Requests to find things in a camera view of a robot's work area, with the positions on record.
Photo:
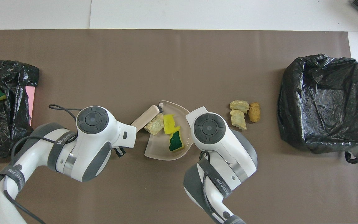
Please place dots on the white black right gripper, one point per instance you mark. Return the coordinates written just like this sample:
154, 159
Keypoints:
194, 113

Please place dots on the beige foam chunk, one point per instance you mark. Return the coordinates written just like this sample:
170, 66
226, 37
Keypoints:
154, 125
238, 119
239, 105

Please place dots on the yellow foam chunk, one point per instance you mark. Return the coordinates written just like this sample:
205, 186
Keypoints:
168, 123

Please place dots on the orange brown foam chunk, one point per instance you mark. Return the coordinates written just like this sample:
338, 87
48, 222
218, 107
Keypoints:
254, 112

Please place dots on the brown paper table mat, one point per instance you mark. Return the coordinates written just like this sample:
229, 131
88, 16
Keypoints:
135, 62

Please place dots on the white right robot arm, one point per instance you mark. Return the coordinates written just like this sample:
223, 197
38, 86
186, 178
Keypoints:
225, 149

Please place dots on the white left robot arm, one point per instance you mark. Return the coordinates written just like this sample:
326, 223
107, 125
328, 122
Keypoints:
89, 146

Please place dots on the beige plastic dustpan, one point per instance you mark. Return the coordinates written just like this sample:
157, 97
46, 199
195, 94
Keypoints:
158, 146

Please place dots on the pink bin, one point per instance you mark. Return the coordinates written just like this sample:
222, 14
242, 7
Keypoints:
30, 102

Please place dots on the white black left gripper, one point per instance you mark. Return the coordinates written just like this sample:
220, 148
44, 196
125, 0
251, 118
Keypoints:
126, 137

